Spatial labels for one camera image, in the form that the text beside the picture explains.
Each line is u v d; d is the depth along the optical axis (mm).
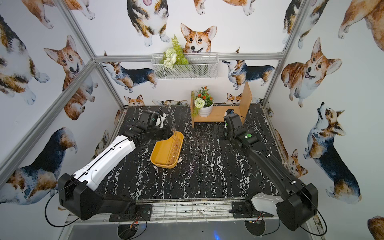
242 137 539
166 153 951
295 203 376
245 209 730
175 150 967
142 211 735
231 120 568
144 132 560
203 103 932
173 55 782
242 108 993
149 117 596
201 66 926
